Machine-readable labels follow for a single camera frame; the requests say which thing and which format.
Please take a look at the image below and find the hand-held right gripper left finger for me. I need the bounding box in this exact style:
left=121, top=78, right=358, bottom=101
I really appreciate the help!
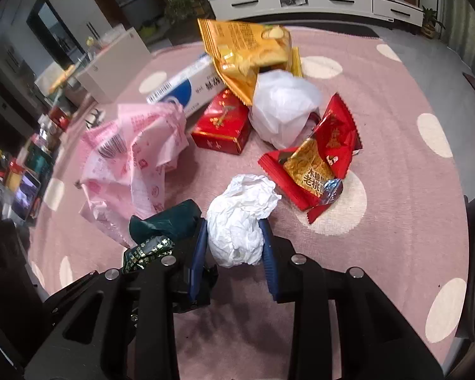
left=24, top=218, right=219, bottom=380

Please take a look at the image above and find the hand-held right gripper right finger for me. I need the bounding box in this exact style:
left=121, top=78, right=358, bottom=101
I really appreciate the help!
left=259, top=218, right=444, bottom=380

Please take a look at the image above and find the white paper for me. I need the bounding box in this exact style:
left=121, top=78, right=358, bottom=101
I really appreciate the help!
left=206, top=174, right=282, bottom=268

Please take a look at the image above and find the dark green snack wrapper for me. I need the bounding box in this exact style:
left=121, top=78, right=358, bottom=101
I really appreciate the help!
left=122, top=200, right=202, bottom=274

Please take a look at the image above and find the pink plastic bag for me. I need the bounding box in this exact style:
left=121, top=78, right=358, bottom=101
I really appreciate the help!
left=79, top=102, right=190, bottom=246

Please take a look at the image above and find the red cardboard box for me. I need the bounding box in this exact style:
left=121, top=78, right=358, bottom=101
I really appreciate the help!
left=191, top=89, right=251, bottom=155

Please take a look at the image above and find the red snack wrapper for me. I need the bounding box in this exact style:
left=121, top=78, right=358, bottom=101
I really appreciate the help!
left=258, top=93, right=363, bottom=224

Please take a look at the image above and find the pink dotted blanket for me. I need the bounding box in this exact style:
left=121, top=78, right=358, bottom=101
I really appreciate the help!
left=28, top=26, right=470, bottom=380

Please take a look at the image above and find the white plastic bag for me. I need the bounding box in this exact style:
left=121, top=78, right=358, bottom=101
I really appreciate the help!
left=249, top=70, right=323, bottom=149

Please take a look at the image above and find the white and blue carton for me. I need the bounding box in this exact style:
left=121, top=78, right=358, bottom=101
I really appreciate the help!
left=146, top=54, right=227, bottom=118

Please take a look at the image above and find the tablet screen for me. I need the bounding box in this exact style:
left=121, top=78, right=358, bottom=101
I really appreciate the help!
left=12, top=170, right=42, bottom=222

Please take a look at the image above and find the white storage box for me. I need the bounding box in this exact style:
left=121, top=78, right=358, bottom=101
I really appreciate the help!
left=75, top=28, right=151, bottom=104

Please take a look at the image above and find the yellow snack bag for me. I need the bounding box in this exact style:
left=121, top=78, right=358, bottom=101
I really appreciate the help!
left=197, top=18, right=302, bottom=107

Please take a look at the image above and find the leafy potted plant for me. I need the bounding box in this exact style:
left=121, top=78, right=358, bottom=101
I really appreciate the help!
left=164, top=0, right=206, bottom=28

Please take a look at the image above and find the white tv cabinet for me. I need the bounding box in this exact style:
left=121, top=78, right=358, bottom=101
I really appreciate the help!
left=208, top=0, right=424, bottom=30

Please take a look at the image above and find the small potted plant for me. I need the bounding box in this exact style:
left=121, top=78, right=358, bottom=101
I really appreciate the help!
left=421, top=6, right=446, bottom=40

